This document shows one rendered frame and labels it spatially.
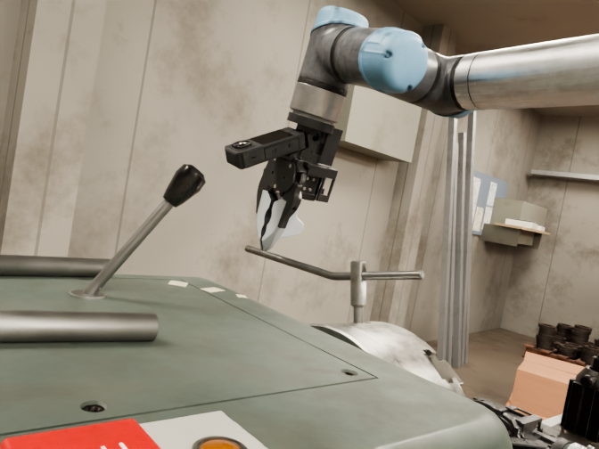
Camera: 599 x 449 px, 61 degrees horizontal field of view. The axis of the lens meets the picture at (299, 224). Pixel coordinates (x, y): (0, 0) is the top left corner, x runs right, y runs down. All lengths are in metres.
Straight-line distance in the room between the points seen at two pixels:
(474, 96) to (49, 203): 2.26
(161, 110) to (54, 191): 0.85
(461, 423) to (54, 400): 0.26
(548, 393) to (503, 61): 3.72
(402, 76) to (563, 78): 0.18
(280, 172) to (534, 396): 3.70
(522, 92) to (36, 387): 0.57
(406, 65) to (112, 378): 0.48
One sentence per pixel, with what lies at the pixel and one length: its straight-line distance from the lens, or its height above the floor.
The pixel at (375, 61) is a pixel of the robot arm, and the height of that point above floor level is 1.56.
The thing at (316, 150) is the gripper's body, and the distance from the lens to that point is 0.78.
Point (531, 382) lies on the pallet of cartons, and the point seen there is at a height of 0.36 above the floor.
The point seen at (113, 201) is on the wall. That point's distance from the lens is 3.06.
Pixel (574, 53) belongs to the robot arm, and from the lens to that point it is 0.65.
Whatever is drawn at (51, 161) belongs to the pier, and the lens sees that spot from 2.68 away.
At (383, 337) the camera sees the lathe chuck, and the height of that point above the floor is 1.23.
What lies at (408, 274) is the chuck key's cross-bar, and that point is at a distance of 0.68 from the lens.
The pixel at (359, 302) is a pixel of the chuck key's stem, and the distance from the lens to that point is 0.72.
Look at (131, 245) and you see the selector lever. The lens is 0.55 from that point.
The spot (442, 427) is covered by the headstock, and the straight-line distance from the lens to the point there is 0.38.
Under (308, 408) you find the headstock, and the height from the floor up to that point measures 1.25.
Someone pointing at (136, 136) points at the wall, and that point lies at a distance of 3.10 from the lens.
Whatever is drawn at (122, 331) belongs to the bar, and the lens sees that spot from 0.42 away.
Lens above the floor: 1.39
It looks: 3 degrees down
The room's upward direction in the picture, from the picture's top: 10 degrees clockwise
